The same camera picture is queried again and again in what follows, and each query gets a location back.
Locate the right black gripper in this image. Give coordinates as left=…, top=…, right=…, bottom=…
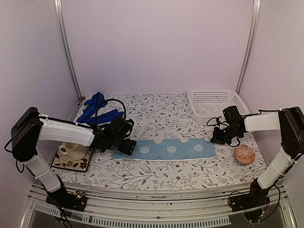
left=211, top=125, right=241, bottom=144

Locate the dark blue towel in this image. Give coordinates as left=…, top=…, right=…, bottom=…
left=76, top=92, right=126, bottom=125

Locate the light blue orange dotted towel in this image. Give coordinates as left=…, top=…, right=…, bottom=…
left=114, top=138, right=216, bottom=161

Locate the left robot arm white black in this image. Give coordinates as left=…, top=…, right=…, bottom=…
left=4, top=107, right=137, bottom=206

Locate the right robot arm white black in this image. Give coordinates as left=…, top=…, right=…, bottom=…
left=210, top=106, right=304, bottom=207

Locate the red white patterned bowl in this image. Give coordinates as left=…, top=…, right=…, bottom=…
left=234, top=144, right=256, bottom=165

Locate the white plastic perforated basket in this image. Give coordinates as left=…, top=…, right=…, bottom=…
left=187, top=90, right=249, bottom=125

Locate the cream ribbed mug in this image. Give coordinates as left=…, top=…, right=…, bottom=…
left=58, top=142, right=87, bottom=160

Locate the floral patterned tablecloth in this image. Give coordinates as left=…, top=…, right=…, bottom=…
left=53, top=95, right=266, bottom=190

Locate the floral square coaster tile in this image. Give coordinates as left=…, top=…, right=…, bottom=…
left=51, top=149, right=92, bottom=172

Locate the left black braided cable loop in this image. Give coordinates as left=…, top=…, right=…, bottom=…
left=94, top=98, right=127, bottom=129

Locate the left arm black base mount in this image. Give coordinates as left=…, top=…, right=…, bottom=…
left=46, top=186, right=87, bottom=212

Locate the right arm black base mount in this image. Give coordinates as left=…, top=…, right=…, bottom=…
left=228, top=180, right=270, bottom=212

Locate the front aluminium rail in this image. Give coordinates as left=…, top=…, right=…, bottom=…
left=20, top=182, right=297, bottom=228

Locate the right aluminium frame post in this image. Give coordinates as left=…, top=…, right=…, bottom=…
left=235, top=0, right=261, bottom=95

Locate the aluminium frame post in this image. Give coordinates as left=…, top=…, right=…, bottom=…
left=54, top=0, right=82, bottom=101
left=235, top=0, right=261, bottom=95

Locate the left aluminium frame post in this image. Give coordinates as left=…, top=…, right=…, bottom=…
left=54, top=0, right=82, bottom=101

